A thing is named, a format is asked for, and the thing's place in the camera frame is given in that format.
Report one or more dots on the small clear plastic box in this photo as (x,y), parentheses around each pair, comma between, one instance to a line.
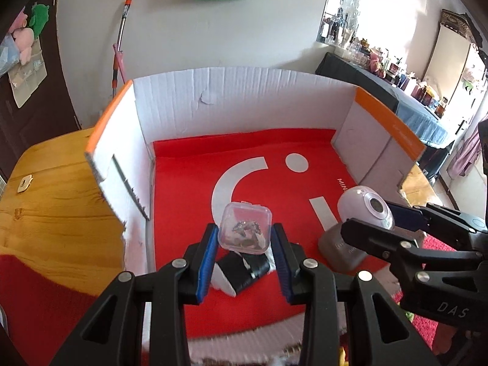
(244,217)

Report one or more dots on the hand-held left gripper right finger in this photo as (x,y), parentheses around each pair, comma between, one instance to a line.
(283,267)

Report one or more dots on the white panel with leopard cloth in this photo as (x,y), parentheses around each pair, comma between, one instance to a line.
(451,68)

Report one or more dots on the beige hanging organiser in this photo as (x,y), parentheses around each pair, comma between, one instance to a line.
(28,80)

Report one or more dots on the purple hanging cloth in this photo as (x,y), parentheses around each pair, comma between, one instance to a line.
(465,148)

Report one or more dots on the red bag with white print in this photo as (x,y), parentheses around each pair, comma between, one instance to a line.
(183,183)

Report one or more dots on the black band with white fluff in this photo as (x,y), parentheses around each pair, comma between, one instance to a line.
(240,274)

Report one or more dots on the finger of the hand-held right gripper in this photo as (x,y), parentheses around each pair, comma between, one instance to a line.
(406,216)
(373,236)

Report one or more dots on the dark brown door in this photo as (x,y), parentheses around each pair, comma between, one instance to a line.
(57,91)

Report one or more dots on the pink and white plush toy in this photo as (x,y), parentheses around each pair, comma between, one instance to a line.
(20,21)

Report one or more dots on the small beige tag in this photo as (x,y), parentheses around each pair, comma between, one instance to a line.
(25,183)

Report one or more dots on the green plush toy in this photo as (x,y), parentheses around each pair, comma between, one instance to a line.
(39,19)

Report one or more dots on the red knitted cloth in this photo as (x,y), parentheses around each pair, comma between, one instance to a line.
(45,312)

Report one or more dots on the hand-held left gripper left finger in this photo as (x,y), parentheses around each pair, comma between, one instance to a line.
(207,263)

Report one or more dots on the dark covered side table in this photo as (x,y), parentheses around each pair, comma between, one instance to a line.
(381,91)

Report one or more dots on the wall mirror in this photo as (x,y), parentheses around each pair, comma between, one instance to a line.
(343,11)

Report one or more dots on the silver pole with orange tip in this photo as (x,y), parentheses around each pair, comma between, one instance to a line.
(124,23)

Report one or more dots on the lavender compact device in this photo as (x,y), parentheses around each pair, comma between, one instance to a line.
(356,202)

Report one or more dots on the row of cosmetic bottles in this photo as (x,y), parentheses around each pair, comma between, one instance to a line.
(396,70)

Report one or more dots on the white cardboard box orange flaps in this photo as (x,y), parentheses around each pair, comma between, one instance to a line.
(247,99)

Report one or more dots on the clear plastic bag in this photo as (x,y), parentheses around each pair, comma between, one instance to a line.
(8,55)

